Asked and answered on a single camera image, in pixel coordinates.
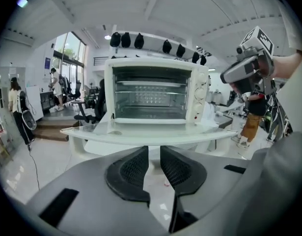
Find white oven door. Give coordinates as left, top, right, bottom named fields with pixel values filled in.
left=59, top=120, right=239, bottom=161

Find crumpled white cloth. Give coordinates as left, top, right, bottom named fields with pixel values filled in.
left=203, top=101, right=231, bottom=128

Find person's right hand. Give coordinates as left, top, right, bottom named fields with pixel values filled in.
left=257, top=55, right=274, bottom=79

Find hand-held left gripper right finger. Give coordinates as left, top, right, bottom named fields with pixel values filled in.
left=160, top=145, right=251, bottom=236

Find black floor cable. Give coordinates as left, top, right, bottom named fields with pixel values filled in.
left=27, top=143, right=41, bottom=192

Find rows of black caps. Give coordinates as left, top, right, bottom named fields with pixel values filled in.
left=109, top=31, right=208, bottom=66

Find white low cabinet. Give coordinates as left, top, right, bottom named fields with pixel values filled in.
left=25, top=85, right=45, bottom=122

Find black office chair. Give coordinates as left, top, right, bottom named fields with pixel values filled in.
left=73, top=78, right=108, bottom=124
left=67, top=81, right=83, bottom=101

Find brown wooden steps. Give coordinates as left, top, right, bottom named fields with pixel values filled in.
left=32, top=118, right=81, bottom=143

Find white shelf unit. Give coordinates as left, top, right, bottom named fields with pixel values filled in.
left=109, top=31, right=213, bottom=61

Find person's right forearm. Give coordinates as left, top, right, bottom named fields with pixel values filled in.
left=272, top=51, right=302, bottom=80

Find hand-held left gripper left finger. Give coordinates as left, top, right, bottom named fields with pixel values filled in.
left=25, top=145, right=171, bottom=236

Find white toaster oven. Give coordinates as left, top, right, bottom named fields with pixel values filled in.
left=104, top=57, right=210, bottom=128

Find large glass window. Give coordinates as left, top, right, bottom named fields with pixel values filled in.
left=52, top=31, right=88, bottom=84

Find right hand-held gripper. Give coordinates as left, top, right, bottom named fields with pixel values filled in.
left=220, top=26, right=277, bottom=96

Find person's white shirt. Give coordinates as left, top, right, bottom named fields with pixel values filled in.
left=239, top=0, right=302, bottom=236

